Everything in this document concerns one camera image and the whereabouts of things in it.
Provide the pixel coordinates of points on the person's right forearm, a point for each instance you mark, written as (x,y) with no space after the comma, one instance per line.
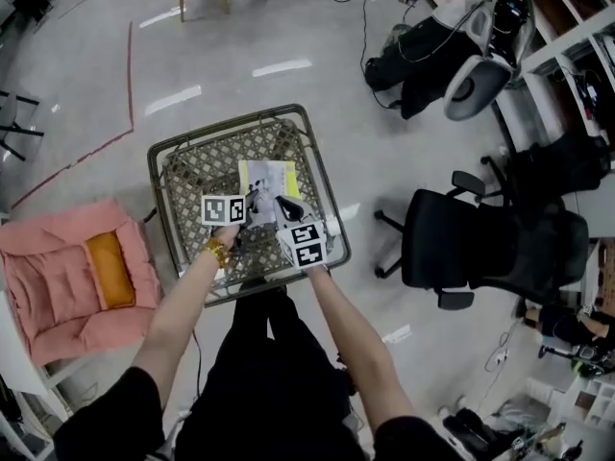
(355,339)

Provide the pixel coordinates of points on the grey shell chair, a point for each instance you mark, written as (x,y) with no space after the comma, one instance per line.
(475,84)

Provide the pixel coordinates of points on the yellow white magazine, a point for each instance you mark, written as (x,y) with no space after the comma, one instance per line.
(274,178)

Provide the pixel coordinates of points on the white power strip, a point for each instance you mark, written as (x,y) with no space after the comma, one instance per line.
(500,354)

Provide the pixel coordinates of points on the person's left forearm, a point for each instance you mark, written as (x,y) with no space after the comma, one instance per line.
(173,324)

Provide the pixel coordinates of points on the small black device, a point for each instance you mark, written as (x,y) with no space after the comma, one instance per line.
(346,375)

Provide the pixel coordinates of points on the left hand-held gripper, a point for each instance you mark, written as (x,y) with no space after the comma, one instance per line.
(221,209)

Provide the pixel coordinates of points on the pink cushioned armchair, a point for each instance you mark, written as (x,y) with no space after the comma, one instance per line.
(48,281)

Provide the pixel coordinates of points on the woven rattan side table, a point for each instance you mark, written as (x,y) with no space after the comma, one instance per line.
(202,180)

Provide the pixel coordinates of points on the person's black clothing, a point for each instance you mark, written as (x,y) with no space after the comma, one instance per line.
(269,382)

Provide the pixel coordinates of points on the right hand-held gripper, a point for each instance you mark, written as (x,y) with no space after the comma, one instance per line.
(305,245)

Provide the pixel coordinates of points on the orange cushion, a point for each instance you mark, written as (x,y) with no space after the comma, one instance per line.
(110,269)

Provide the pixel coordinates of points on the black office chair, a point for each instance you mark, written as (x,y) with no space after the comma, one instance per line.
(562,166)
(456,243)

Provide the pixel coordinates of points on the long white wall shelving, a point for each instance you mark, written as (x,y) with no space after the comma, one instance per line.
(562,46)

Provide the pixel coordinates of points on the person's left hand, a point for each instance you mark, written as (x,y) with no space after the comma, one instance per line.
(225,234)

